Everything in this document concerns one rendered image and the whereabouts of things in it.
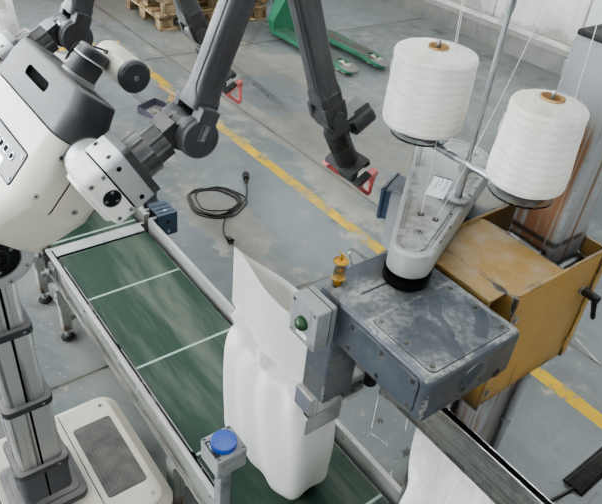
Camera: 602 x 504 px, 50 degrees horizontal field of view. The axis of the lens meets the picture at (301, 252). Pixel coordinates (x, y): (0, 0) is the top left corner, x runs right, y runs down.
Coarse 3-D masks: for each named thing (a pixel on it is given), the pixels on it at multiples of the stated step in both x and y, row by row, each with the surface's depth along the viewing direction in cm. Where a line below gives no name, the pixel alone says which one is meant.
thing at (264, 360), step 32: (256, 288) 169; (288, 288) 168; (256, 320) 174; (288, 320) 159; (224, 352) 187; (256, 352) 174; (288, 352) 165; (224, 384) 192; (256, 384) 174; (288, 384) 166; (224, 416) 200; (256, 416) 179; (288, 416) 166; (256, 448) 187; (288, 448) 172; (320, 448) 175; (288, 480) 179; (320, 480) 187
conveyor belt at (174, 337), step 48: (144, 240) 283; (96, 288) 255; (144, 288) 257; (192, 288) 260; (144, 336) 236; (192, 336) 238; (144, 384) 229; (192, 384) 220; (192, 432) 204; (240, 480) 192; (336, 480) 195
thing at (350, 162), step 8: (352, 144) 151; (336, 152) 151; (344, 152) 150; (352, 152) 152; (328, 160) 158; (336, 160) 153; (344, 160) 152; (352, 160) 153; (360, 160) 154; (368, 160) 153; (336, 168) 156; (344, 168) 154; (352, 168) 154; (360, 168) 153; (352, 176) 153
